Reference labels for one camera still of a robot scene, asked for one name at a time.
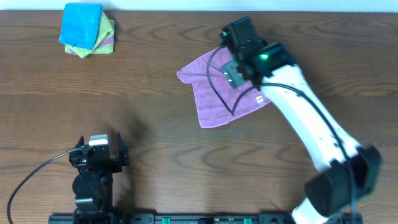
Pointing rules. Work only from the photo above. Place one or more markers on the purple microfiber cloth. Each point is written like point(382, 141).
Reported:
point(214, 96)

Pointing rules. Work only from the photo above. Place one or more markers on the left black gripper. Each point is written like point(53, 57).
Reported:
point(101, 163)

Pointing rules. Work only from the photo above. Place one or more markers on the blue folded cloth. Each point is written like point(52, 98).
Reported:
point(80, 24)

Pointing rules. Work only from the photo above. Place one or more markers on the green folded cloth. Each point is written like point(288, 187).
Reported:
point(106, 30)

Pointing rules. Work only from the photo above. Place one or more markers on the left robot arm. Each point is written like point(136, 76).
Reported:
point(93, 186)

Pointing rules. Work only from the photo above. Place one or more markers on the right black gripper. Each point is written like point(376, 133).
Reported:
point(233, 75)

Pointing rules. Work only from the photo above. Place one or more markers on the purple folded cloth in stack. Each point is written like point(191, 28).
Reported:
point(105, 47)

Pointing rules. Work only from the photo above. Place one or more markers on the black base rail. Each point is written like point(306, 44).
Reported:
point(149, 218)

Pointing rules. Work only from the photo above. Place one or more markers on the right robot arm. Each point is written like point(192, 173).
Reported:
point(347, 171)

